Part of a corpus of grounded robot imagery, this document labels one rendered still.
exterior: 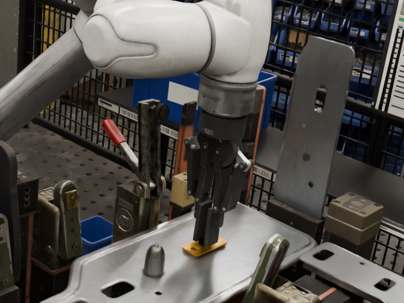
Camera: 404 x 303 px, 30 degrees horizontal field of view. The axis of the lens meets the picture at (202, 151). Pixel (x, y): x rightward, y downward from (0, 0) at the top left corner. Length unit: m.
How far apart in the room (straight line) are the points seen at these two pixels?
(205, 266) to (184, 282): 0.07
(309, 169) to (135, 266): 0.42
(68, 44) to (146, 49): 0.69
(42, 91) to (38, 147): 0.70
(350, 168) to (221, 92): 0.59
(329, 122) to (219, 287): 0.40
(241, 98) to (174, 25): 0.18
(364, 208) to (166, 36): 0.56
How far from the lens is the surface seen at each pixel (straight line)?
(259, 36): 1.13
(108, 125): 1.38
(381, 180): 1.63
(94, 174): 2.25
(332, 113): 1.40
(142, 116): 1.30
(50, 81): 1.72
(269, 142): 1.73
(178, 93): 1.74
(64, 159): 2.34
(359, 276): 1.31
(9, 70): 3.76
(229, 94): 1.14
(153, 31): 1.03
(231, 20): 1.10
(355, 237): 1.40
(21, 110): 1.76
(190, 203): 1.41
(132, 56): 1.02
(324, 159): 1.43
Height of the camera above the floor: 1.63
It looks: 22 degrees down
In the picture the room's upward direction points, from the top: 8 degrees clockwise
